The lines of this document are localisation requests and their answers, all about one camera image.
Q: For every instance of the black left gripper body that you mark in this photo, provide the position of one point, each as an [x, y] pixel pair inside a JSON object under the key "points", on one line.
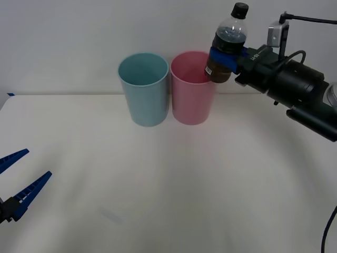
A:
{"points": [[5, 212]]}

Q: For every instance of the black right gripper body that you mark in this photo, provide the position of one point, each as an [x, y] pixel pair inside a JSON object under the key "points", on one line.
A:
{"points": [[259, 68]]}

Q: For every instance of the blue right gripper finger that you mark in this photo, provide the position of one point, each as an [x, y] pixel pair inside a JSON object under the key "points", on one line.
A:
{"points": [[223, 58], [245, 52]]}

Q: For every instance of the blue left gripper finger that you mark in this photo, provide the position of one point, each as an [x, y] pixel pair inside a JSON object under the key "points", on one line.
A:
{"points": [[11, 159], [29, 193]]}

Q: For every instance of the dark drink plastic bottle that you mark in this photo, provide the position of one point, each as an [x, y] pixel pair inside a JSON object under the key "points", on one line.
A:
{"points": [[227, 42]]}

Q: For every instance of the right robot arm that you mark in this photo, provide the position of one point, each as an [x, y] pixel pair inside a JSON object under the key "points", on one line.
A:
{"points": [[302, 81]]}

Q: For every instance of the pink plastic bin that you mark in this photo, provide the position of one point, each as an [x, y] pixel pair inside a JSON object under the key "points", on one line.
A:
{"points": [[190, 102]]}

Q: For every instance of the pale blue plastic bin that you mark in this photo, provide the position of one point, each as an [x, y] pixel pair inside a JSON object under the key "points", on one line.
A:
{"points": [[147, 102]]}

